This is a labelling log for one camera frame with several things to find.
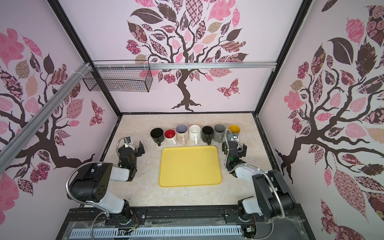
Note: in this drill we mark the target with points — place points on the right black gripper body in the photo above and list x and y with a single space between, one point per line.
242 153

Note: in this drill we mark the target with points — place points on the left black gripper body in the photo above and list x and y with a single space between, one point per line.
134 161

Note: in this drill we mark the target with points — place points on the grey mug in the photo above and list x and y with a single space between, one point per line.
219 133

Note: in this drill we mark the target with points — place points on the blue mug yellow inside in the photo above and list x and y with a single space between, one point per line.
233 129

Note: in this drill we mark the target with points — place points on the black white mug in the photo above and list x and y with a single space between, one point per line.
157 134

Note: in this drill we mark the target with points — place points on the cream white mug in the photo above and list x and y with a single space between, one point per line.
170 136

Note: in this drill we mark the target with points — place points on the white ribbed mug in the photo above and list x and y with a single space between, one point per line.
195 134

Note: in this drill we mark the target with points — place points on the pink beige mug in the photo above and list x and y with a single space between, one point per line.
182 131

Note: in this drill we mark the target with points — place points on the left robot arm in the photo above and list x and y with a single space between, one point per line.
88 183

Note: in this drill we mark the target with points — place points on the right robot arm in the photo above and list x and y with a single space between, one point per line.
273 196

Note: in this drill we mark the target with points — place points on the yellow plastic tray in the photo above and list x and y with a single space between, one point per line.
190 166

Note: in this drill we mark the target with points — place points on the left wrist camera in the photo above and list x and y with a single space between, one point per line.
127 141

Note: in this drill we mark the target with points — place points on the black base frame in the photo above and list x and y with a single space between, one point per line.
294 226

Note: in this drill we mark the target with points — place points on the black wire basket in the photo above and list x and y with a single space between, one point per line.
119 76

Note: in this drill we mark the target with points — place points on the white slotted cable duct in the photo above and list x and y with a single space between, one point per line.
153 232

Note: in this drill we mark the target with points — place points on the aluminium rail back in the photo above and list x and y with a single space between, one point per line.
189 66

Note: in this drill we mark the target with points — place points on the aluminium rail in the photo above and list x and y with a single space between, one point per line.
189 66
12 149

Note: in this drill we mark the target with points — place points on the aluminium rail left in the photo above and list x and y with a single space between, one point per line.
12 149

